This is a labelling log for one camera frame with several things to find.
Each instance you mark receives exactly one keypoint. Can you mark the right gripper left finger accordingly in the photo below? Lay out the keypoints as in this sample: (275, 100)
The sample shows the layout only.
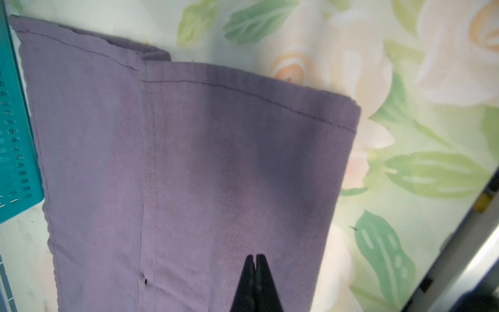
(244, 300)

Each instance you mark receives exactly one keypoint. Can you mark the purple trousers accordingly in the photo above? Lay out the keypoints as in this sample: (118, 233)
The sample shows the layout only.
(161, 177)

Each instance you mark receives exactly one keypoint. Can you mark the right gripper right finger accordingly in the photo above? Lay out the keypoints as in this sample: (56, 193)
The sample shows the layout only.
(266, 295)

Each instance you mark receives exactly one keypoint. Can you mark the aluminium side rail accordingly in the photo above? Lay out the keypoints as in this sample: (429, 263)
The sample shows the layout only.
(465, 275)

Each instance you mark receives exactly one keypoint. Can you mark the teal plastic basket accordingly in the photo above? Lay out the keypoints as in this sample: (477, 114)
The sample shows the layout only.
(21, 185)

